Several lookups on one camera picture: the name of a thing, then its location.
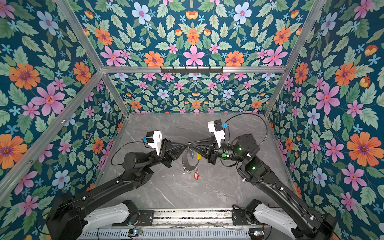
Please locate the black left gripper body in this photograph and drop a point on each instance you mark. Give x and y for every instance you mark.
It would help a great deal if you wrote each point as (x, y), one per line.
(163, 159)

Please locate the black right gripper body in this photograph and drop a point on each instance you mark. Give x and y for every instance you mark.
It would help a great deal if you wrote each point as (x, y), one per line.
(217, 153)

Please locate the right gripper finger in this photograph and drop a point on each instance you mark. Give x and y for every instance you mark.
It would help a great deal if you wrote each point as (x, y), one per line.
(204, 151)
(205, 142)

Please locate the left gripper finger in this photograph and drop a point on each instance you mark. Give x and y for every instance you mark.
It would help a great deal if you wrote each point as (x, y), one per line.
(177, 154)
(180, 146)

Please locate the large black yellow keyring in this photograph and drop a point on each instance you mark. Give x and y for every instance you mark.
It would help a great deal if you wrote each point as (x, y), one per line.
(185, 160)

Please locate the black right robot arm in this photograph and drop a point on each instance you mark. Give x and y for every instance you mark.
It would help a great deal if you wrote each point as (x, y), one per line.
(297, 219)

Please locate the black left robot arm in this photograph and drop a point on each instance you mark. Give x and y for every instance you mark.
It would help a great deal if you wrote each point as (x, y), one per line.
(67, 217)

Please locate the white ventilation grille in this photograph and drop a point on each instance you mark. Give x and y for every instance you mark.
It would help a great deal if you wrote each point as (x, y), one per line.
(167, 234)

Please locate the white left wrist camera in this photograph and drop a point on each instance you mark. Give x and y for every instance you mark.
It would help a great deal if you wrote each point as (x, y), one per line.
(154, 140)

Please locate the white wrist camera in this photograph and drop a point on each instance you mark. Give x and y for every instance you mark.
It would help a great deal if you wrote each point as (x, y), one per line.
(218, 129)
(154, 140)

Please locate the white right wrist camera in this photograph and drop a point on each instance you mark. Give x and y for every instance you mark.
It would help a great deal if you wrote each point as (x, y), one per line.
(218, 129)

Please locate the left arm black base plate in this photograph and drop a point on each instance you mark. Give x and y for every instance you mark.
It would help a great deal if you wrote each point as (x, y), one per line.
(143, 218)

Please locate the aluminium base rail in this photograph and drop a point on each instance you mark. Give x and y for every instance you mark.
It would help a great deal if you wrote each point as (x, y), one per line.
(220, 217)

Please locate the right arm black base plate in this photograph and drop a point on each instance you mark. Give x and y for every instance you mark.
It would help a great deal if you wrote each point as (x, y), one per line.
(244, 216)

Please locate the black wall hook rack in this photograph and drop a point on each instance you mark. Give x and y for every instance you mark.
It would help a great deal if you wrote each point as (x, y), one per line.
(191, 70)

